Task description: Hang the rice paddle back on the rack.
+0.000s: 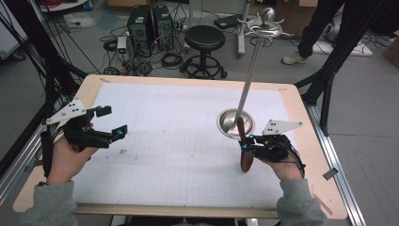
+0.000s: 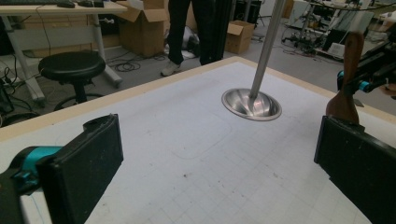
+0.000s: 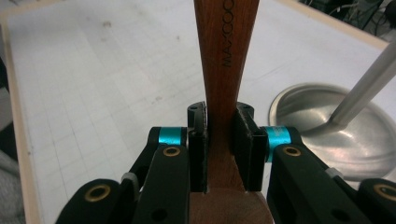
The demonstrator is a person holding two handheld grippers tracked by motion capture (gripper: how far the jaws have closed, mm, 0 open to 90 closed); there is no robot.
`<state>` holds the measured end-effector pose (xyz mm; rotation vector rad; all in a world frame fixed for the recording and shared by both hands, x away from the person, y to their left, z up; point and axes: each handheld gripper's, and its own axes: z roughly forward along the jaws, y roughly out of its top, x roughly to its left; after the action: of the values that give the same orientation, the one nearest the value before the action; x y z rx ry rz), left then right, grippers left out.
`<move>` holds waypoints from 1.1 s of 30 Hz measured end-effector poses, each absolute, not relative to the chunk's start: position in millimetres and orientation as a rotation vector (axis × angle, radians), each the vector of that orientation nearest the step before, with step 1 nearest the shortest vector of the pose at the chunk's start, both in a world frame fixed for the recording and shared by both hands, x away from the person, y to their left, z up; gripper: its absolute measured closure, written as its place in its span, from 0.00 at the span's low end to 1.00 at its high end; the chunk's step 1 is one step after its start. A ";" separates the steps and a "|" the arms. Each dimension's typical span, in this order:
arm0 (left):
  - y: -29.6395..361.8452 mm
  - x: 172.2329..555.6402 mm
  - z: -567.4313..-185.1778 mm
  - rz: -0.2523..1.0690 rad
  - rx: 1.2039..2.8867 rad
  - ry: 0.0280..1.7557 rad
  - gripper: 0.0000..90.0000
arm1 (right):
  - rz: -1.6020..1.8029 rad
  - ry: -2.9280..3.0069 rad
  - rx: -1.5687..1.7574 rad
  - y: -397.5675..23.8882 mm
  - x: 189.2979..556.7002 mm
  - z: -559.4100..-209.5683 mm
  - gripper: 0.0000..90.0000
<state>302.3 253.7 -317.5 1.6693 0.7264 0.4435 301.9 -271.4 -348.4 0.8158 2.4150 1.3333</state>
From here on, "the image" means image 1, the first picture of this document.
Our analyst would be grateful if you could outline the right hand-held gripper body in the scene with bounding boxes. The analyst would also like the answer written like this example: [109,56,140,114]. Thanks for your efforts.
[250,119,304,164]

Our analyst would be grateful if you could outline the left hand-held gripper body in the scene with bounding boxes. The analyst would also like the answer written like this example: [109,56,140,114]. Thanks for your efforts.
[45,97,115,153]

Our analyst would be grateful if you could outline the brown wooden spoon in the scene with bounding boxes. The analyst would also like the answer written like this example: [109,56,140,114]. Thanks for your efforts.
[235,116,255,174]

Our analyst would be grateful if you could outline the metal utensil stand with hooks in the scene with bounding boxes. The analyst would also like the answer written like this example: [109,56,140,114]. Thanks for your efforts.
[215,7,295,140]

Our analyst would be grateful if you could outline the person's right hand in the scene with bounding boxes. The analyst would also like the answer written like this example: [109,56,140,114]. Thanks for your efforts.
[259,150,304,183]

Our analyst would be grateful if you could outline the person's left hand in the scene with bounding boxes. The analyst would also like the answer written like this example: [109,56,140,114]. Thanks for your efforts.
[46,123,100,186]

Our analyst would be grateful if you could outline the white grid mat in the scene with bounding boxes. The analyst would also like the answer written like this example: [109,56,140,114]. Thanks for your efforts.
[71,82,297,210]

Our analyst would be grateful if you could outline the grey tape piece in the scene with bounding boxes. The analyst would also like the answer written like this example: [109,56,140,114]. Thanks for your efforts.
[322,168,341,181]

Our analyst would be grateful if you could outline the small grey power box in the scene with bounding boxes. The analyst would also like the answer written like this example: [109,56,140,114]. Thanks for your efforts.
[116,36,128,61]

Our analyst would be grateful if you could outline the black computer tower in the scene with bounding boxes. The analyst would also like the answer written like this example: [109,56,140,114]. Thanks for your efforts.
[126,6,154,58]
[152,5,175,53]

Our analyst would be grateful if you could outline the white stand pole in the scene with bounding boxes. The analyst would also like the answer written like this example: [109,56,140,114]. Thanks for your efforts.
[236,0,252,58]

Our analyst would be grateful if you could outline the black round stool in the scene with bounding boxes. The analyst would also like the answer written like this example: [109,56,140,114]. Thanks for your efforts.
[179,24,229,80]

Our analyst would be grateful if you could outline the black flat device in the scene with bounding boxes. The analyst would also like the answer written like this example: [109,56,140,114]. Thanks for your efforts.
[214,13,245,31]

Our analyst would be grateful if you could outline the white flat board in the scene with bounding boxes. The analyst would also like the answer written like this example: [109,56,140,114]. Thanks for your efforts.
[312,39,374,57]

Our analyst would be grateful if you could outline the large cardboard box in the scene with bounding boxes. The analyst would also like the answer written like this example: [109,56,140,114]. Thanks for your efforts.
[275,0,318,40]

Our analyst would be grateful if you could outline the grey bag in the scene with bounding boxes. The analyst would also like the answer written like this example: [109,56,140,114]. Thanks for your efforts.
[322,12,344,42]

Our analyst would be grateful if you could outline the small cardboard box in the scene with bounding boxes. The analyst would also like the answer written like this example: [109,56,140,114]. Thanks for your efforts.
[381,29,399,69]

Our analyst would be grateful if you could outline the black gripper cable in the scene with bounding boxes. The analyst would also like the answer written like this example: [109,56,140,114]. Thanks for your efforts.
[288,144,307,179]

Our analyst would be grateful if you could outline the black strap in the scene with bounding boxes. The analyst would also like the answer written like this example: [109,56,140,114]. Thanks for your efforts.
[40,130,56,179]

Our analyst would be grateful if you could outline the black coiled cable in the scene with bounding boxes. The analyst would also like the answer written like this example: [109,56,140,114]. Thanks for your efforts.
[161,52,184,69]
[103,39,119,53]

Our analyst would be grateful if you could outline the black frame struts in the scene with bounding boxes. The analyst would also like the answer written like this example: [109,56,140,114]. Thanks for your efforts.
[294,0,393,137]
[0,0,89,177]

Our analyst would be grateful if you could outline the aluminium rail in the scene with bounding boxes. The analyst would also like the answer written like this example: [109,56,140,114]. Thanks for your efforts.
[0,123,48,205]
[305,103,368,226]

